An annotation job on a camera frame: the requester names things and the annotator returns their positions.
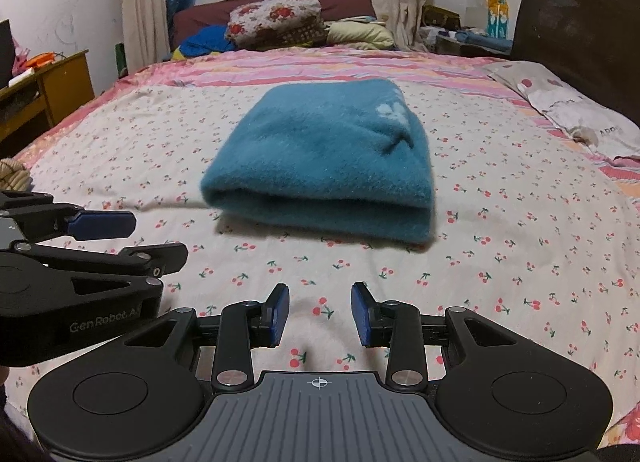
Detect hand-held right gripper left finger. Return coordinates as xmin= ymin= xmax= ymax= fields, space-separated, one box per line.
xmin=122 ymin=283 xmax=291 ymax=391

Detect dark patterned box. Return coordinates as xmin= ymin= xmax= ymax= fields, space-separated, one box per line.
xmin=421 ymin=4 xmax=461 ymax=30

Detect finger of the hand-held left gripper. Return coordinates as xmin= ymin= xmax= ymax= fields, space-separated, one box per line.
xmin=0 ymin=191 xmax=137 ymax=244
xmin=0 ymin=242 xmax=190 ymax=296

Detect black monitor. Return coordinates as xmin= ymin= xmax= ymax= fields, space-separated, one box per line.
xmin=0 ymin=19 xmax=16 ymax=88

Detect folded floral quilt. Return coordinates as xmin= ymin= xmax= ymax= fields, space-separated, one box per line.
xmin=225 ymin=0 xmax=328 ymax=49

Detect folded blue cloth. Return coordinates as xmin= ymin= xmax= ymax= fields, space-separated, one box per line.
xmin=452 ymin=29 xmax=513 ymax=50

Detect pink striped blanket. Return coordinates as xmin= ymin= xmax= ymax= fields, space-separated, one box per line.
xmin=10 ymin=44 xmax=640 ymax=223

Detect maroon sofa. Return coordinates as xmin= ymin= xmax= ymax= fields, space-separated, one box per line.
xmin=171 ymin=0 xmax=376 ymax=50

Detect white printed pillow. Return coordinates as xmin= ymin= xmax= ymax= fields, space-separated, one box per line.
xmin=482 ymin=60 xmax=640 ymax=165

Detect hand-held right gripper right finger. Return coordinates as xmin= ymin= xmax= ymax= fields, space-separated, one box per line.
xmin=351 ymin=282 xmax=518 ymax=391

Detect cherry print bed sheet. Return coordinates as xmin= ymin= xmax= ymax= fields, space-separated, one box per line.
xmin=5 ymin=79 xmax=640 ymax=448

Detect beige striped knitted cloth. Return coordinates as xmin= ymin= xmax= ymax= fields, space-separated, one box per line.
xmin=0 ymin=158 xmax=31 ymax=192

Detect teal knitted sweater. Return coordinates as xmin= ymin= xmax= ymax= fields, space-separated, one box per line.
xmin=200 ymin=79 xmax=435 ymax=245

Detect dark wooden headboard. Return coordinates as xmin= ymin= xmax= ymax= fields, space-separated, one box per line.
xmin=510 ymin=0 xmax=640 ymax=123

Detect pale yellow pillow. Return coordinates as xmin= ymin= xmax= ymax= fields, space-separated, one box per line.
xmin=325 ymin=19 xmax=398 ymax=49

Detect dark bedside table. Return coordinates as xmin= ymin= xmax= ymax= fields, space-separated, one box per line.
xmin=435 ymin=34 xmax=513 ymax=60

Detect pink cloth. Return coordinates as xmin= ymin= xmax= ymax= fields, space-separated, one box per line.
xmin=12 ymin=37 xmax=28 ymax=75

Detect yellow wooden desk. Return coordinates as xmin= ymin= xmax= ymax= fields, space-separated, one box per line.
xmin=0 ymin=49 xmax=96 ymax=143

